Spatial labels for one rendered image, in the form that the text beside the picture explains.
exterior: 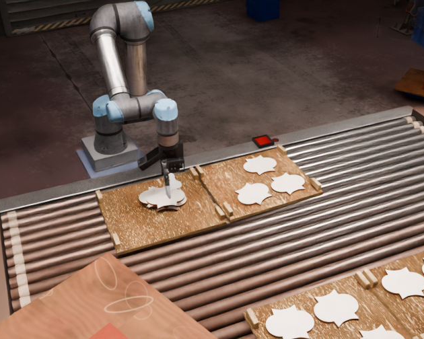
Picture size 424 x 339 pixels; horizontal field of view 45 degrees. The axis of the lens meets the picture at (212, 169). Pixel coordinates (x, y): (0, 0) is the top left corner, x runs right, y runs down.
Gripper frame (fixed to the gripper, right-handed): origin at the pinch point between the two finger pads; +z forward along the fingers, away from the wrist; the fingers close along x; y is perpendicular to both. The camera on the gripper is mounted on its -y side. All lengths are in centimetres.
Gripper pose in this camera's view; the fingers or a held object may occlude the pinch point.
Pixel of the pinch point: (165, 187)
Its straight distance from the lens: 193.9
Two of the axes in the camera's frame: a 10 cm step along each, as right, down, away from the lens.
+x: -2.1, -5.7, 7.9
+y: 9.8, -1.2, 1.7
